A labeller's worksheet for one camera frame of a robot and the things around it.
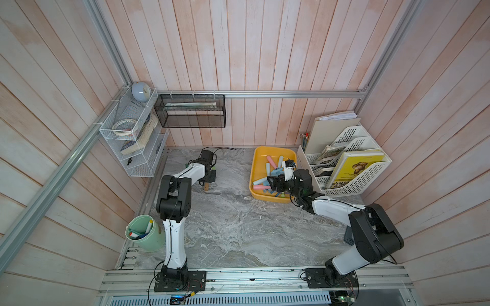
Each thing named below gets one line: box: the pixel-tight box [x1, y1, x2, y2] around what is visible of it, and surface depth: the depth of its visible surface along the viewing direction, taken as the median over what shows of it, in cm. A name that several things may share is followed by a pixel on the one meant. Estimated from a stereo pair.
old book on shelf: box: [119, 112, 159, 155], surface depth 83 cm
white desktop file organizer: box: [296, 124, 393, 196], surface depth 92 cm
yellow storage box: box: [248, 145, 298, 204], surface depth 109 cm
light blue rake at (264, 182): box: [252, 162, 271, 186], surface depth 103 cm
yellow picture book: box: [328, 150, 385, 189], surface depth 85 cm
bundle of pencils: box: [299, 132, 310, 153], surface depth 103 cm
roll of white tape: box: [111, 118, 139, 137], surface depth 75 cm
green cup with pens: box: [125, 214, 167, 253], surface depth 76 cm
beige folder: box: [304, 117, 362, 155], surface depth 96 cm
